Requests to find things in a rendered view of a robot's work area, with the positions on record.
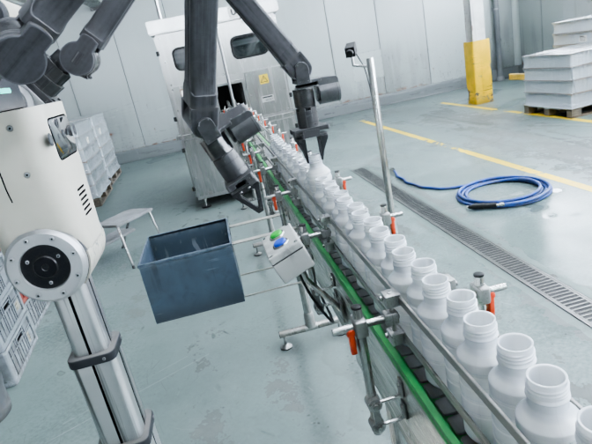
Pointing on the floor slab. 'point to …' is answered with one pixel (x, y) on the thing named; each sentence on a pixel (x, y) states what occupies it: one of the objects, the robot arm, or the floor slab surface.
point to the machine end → (256, 96)
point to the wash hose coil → (492, 183)
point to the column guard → (478, 71)
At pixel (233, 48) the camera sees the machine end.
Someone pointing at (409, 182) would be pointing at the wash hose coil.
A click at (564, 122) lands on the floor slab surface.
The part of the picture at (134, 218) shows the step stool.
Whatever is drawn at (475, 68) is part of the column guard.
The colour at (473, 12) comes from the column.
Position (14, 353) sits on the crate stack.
